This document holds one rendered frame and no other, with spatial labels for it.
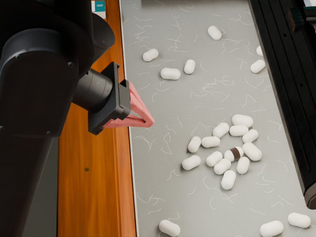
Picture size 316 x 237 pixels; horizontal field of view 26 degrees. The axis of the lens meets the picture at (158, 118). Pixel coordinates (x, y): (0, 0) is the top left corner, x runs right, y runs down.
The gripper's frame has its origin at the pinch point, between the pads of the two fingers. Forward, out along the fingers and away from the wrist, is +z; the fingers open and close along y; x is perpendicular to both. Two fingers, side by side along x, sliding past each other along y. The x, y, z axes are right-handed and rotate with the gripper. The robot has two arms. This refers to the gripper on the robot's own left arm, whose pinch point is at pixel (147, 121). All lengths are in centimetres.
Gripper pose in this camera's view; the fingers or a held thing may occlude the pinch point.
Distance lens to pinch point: 105.3
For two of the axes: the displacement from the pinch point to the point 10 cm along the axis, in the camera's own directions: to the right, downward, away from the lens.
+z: 7.4, 4.2, 5.2
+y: -0.9, -7.1, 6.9
